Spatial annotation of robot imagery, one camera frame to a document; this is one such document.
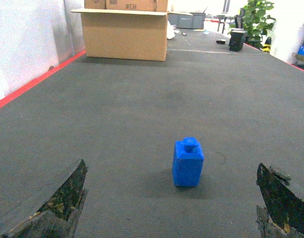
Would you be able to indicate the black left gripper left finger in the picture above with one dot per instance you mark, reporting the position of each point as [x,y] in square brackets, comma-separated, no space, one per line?
[53,212]

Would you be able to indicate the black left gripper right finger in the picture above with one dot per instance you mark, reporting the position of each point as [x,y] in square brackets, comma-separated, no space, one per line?
[283,213]

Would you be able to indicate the blue bottle-shaped part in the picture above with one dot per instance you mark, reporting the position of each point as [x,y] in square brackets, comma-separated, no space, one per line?
[188,159]

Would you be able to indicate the small black object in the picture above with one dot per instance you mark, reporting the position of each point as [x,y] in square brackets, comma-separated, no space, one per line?
[221,41]

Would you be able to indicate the black device on table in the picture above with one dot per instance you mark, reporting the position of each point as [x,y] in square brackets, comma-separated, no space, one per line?
[237,39]

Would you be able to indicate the green potted plant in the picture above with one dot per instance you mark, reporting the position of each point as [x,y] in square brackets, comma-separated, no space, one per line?
[254,18]

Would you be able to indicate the large open cardboard box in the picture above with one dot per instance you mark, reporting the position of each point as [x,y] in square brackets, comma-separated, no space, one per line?
[124,34]

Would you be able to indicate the grey plastic crate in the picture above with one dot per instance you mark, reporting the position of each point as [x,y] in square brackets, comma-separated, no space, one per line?
[187,20]

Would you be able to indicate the stacked cardboard boxes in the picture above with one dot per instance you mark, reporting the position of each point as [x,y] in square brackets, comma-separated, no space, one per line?
[133,5]

